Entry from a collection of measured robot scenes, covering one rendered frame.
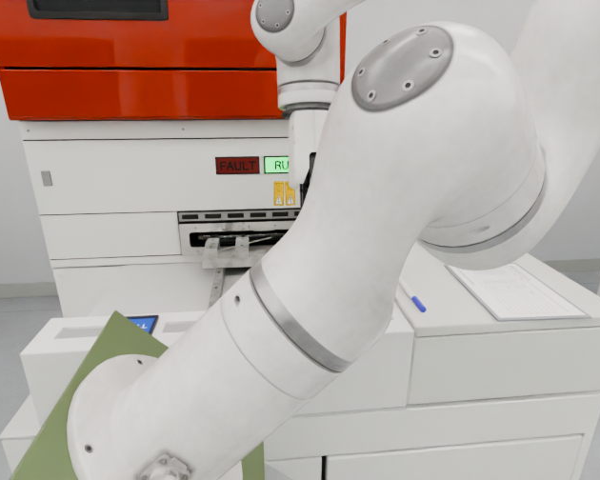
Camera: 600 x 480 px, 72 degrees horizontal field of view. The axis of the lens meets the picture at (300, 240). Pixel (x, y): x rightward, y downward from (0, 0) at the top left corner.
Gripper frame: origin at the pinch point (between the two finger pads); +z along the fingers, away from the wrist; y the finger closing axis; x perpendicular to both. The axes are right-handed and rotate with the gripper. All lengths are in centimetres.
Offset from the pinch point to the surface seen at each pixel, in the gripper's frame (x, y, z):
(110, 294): -44, -45, 20
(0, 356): -142, -159, 80
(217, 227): -19, -60, 6
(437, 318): 19.3, -1.1, 15.1
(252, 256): -9, -50, 13
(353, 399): 6.3, -1.5, 27.5
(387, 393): 11.5, -1.3, 26.9
